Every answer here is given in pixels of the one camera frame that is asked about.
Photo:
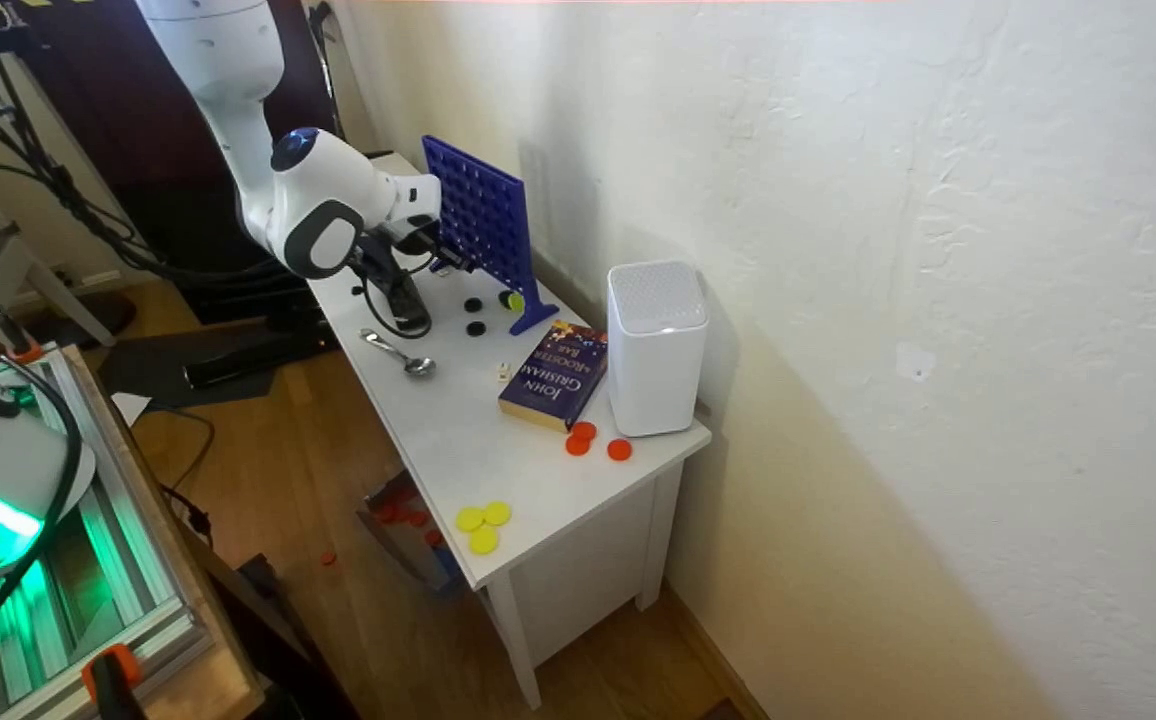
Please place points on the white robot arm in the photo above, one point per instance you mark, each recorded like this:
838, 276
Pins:
305, 197

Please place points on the metal spoon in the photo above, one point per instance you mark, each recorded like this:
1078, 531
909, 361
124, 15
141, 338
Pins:
412, 366

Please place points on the purple book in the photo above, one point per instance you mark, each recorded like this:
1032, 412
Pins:
557, 377

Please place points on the red game chip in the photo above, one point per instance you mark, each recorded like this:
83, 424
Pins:
581, 439
616, 448

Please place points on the black remote control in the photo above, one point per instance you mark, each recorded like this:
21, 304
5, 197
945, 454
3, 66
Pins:
411, 316

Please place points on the white side table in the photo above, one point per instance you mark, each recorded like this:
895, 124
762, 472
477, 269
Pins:
587, 535

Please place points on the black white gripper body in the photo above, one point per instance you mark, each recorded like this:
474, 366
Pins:
396, 253

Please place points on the white rectangular container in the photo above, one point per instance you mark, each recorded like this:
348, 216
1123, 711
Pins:
654, 347

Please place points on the blue connect four gameboard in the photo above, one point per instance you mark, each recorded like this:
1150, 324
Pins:
487, 222

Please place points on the yellow game chips pile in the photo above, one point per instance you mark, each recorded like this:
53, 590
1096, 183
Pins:
481, 524

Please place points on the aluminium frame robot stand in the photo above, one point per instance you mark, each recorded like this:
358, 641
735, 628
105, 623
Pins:
115, 580

